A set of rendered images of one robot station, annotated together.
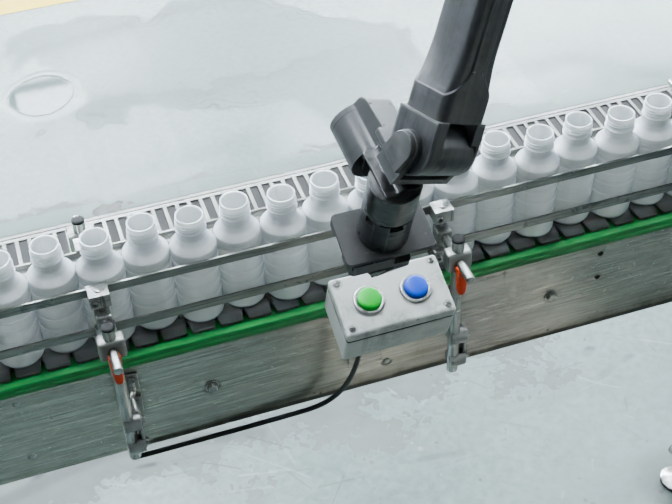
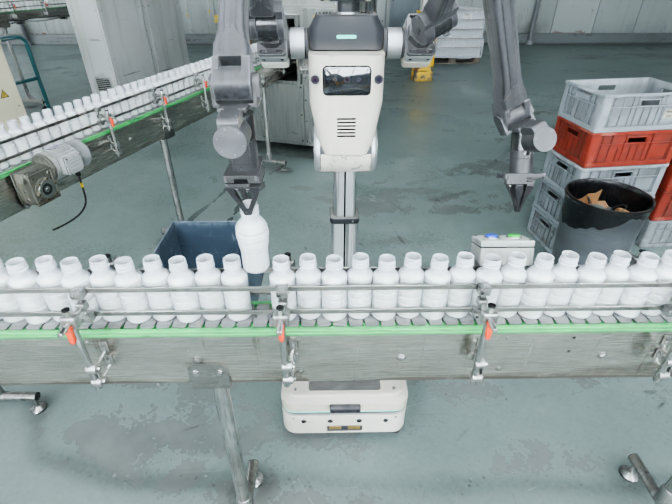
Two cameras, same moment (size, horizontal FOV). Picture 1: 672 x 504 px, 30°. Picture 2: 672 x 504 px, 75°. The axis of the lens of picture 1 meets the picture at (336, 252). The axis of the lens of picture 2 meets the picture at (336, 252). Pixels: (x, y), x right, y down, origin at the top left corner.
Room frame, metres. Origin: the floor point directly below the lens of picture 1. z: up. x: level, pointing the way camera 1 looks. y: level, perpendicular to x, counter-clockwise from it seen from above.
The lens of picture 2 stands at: (2.16, -0.21, 1.71)
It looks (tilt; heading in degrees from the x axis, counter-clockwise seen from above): 33 degrees down; 196
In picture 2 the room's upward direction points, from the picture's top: straight up
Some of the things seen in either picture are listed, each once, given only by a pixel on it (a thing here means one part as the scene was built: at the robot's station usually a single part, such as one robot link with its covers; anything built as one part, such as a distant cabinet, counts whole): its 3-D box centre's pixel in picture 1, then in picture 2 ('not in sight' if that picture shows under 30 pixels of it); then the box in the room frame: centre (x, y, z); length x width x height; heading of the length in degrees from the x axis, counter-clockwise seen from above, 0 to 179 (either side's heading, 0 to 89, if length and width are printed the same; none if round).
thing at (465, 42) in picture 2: not in sight; (448, 34); (-8.57, -0.77, 0.50); 1.24 x 1.03 x 1.00; 110
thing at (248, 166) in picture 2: not in sight; (243, 156); (1.42, -0.61, 1.40); 0.10 x 0.07 x 0.07; 17
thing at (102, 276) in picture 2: not in sight; (107, 288); (1.52, -0.95, 1.08); 0.06 x 0.06 x 0.17
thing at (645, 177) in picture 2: not in sight; (600, 170); (-1.02, 0.74, 0.55); 0.61 x 0.41 x 0.22; 114
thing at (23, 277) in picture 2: not in sight; (28, 290); (1.58, -1.12, 1.08); 0.06 x 0.06 x 0.17
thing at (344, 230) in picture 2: not in sight; (343, 256); (0.74, -0.59, 0.74); 0.11 x 0.11 x 0.40; 17
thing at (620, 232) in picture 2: not in sight; (591, 242); (-0.43, 0.64, 0.32); 0.45 x 0.45 x 0.64
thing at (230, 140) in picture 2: not in sight; (235, 113); (1.46, -0.60, 1.50); 0.12 x 0.09 x 0.12; 17
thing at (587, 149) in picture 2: not in sight; (612, 138); (-1.03, 0.74, 0.78); 0.61 x 0.41 x 0.22; 114
